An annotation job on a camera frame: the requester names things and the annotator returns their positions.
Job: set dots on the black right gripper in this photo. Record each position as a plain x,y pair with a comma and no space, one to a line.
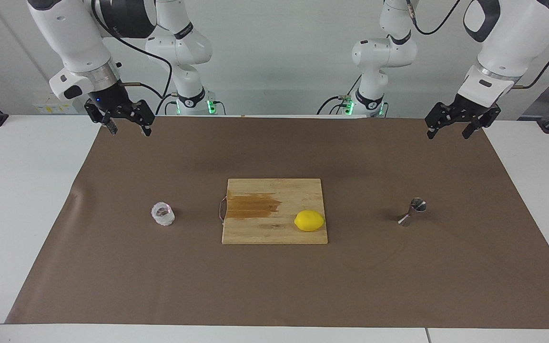
110,97

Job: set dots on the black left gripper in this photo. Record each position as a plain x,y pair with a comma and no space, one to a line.
470,112

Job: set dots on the steel double jigger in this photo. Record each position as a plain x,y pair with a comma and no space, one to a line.
417,206

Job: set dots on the clear faceted glass cup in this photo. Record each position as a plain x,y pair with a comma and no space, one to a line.
163,214

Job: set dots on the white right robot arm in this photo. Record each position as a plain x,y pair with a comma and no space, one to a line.
74,38

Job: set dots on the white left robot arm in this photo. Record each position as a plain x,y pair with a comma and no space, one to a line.
517,43

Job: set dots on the brown paper table mat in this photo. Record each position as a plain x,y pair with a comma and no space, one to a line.
398,286

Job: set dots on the yellow lemon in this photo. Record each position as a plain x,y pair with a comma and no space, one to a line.
309,221

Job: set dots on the wooden cutting board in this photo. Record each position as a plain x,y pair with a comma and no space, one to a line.
274,233

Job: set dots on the white wall socket strip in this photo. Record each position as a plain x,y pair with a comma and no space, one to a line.
45,108

